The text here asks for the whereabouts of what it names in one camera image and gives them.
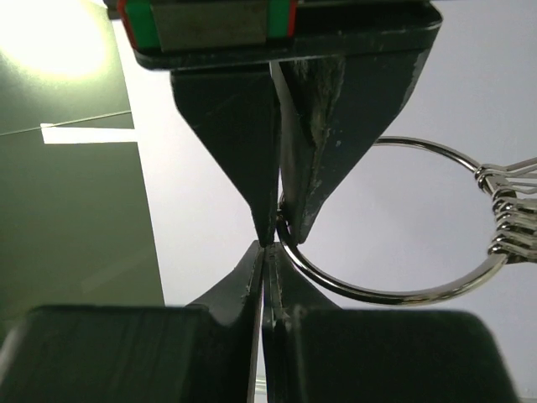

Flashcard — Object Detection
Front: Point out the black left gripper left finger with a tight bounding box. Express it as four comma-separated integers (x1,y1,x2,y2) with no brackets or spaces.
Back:
1,242,264,402

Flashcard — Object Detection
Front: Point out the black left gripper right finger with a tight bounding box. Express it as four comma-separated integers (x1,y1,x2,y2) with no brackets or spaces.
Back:
262,245,518,402

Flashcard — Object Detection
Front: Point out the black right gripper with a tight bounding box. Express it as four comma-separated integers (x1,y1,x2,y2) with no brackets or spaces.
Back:
104,1,443,246

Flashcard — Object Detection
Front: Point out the large silver keyring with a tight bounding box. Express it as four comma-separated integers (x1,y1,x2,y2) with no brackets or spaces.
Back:
278,137,536,306

